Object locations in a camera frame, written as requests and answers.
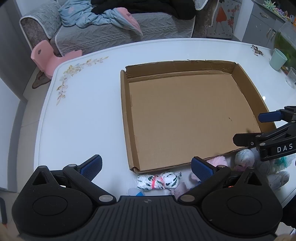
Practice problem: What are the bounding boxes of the black garment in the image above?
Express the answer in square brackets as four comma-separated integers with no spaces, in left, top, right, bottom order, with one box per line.
[91,0,196,20]

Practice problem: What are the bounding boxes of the grey sock bundle blue tie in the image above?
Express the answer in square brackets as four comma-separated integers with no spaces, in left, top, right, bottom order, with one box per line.
[267,171,290,190]

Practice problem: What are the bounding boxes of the glass fish tank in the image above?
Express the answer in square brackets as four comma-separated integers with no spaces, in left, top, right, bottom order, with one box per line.
[274,22,296,74]

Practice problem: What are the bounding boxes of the mint green cup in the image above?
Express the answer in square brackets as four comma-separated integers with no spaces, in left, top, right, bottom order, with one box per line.
[269,48,287,71]

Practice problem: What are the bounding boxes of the clear plastic cup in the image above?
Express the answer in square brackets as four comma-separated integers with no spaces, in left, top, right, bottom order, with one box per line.
[285,67,296,89]

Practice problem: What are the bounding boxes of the grey cabinet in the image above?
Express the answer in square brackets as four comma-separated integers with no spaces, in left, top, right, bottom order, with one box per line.
[232,0,285,49]

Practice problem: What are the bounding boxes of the grey quilted sofa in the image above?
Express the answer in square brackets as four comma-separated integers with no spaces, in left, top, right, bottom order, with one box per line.
[19,1,218,56]

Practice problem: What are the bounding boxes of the decorated panel with figure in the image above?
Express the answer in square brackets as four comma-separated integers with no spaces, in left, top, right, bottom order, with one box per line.
[207,0,242,40]

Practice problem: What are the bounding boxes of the shallow cardboard box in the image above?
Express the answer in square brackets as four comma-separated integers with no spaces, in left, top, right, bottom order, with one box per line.
[120,60,275,173]

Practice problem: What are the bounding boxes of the mauve sock bundle yellow band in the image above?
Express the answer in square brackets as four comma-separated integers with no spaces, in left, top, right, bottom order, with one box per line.
[173,182,190,200]

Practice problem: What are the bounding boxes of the light blue garment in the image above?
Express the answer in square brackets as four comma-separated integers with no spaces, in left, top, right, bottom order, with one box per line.
[58,1,143,36]

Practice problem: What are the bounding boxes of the white sock teal scrunchie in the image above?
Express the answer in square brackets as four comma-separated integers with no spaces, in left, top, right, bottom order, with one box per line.
[273,154,295,173]

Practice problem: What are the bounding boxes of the white green patterned sock bundle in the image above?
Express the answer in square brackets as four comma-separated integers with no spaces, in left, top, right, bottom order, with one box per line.
[137,171,182,191]

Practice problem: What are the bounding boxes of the fluffy pink blue sock bundle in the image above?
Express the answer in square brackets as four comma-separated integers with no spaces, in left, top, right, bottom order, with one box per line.
[191,156,228,182]

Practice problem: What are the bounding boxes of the bubble lilac sock bundle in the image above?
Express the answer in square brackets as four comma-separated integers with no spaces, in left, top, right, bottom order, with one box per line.
[234,149,255,171]

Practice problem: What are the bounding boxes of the pink child stool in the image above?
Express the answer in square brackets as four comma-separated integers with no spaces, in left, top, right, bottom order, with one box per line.
[31,40,83,79]

